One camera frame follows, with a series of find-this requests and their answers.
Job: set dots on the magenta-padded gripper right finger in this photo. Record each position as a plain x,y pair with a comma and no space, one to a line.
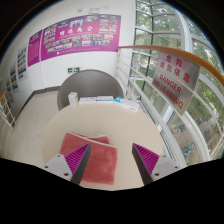
160,166

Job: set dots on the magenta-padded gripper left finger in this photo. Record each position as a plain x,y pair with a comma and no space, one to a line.
60,166

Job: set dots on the pink towel with white trim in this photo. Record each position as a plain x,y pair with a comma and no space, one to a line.
101,160

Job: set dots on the large flat white box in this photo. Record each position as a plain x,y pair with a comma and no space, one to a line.
130,105

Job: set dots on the small upright white box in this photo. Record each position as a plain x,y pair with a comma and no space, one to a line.
73,99

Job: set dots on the white stair railing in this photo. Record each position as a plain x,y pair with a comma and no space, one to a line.
6,110

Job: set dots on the small teal box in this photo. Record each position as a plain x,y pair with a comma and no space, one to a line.
118,99

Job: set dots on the red-lettered danger sign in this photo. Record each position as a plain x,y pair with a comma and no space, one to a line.
175,83

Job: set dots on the green exit sign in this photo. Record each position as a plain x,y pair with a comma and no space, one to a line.
73,70

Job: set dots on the white railing with orange handrail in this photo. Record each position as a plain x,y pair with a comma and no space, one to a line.
143,48

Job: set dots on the narrow magenta text poster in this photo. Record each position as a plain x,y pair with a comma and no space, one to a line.
34,48

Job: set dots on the large magenta photo poster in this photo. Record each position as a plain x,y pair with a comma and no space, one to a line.
81,36

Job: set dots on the white photo wall poster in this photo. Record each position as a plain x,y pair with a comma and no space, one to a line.
14,79
22,63

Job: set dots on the curved white-framed window wall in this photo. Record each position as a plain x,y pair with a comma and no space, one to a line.
160,26

